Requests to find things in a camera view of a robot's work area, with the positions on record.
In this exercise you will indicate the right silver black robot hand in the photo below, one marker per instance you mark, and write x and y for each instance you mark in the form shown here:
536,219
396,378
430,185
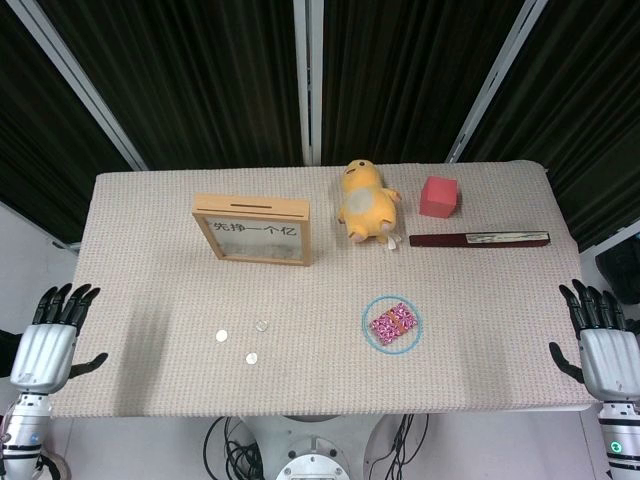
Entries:
610,360

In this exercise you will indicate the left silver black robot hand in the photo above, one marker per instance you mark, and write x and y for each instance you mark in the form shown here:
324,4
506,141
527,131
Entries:
42,350

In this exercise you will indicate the silver coin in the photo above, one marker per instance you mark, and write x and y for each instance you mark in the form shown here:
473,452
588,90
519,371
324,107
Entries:
221,335
251,358
261,325

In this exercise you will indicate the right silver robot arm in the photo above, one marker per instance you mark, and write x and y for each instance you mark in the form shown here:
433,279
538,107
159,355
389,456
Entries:
620,440

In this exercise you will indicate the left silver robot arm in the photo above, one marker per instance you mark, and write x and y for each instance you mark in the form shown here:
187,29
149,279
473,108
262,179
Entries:
22,435

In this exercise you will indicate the wooden glass coin box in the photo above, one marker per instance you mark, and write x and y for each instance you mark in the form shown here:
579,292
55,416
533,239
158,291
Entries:
250,204

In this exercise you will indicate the black bulky object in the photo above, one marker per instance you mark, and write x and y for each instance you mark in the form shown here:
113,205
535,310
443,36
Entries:
620,265

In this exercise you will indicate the dark red folded fan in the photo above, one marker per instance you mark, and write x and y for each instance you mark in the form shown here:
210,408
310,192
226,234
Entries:
440,241

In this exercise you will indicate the orange rubber band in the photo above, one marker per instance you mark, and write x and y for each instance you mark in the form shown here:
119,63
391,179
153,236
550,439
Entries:
397,322

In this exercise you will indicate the black pleated curtain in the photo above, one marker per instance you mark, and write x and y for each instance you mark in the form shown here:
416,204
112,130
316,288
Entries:
30,125
400,75
200,75
590,100

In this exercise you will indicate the pink patterned card deck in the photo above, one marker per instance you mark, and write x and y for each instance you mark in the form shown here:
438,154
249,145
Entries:
385,327

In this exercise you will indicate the red cube block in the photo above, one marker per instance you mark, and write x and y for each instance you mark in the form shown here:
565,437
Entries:
440,197

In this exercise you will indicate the beige woven tablecloth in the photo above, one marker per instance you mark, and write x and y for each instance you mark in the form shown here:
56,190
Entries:
300,380

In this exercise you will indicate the yellow plush toy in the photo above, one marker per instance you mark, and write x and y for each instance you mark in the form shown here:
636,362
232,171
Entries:
365,200

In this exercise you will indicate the grey robot torso base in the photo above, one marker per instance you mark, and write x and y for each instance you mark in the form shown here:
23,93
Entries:
317,460

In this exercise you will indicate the white frame pole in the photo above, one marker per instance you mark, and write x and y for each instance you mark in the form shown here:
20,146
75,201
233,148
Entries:
311,75
82,75
500,75

